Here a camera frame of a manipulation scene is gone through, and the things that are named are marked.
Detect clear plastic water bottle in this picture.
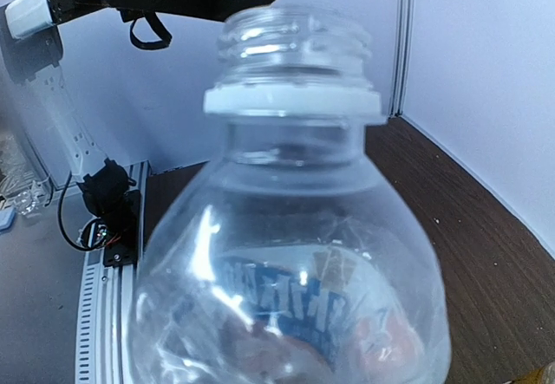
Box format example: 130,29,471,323
127,6,451,383

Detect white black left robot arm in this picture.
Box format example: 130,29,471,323
1,0,276,187

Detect amber tea bottle red label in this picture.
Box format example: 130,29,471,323
510,361,555,384

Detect left circuit board with leds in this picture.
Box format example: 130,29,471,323
77,218,121,251

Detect left aluminium corner post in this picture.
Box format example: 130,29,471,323
388,0,415,117

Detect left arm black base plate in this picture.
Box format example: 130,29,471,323
103,190,142,267

